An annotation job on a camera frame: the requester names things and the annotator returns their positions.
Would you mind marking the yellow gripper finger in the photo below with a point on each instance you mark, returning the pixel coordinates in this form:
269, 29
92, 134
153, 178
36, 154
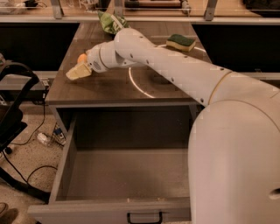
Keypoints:
81, 70

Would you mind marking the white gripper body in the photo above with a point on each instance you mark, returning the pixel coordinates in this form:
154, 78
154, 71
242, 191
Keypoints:
94, 60

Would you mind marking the orange fruit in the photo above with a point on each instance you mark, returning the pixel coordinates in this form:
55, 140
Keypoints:
82, 58

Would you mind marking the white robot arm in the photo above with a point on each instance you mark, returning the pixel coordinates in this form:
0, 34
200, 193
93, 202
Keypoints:
234, 146

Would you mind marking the open grey drawer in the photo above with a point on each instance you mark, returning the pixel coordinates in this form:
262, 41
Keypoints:
122, 160

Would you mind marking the green chip bag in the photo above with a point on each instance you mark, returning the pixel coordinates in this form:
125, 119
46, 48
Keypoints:
112, 23

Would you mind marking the grey cabinet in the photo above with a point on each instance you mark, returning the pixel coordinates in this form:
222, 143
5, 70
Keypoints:
135, 87

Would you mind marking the white power adapter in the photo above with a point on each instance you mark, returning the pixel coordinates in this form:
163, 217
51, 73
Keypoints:
44, 139

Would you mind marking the green yellow sponge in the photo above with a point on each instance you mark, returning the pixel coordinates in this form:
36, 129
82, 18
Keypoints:
181, 42

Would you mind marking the black chair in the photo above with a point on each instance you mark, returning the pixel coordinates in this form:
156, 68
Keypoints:
11, 124

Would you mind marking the black drawer handle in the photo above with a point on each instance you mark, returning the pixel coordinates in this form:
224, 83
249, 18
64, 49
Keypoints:
145, 218

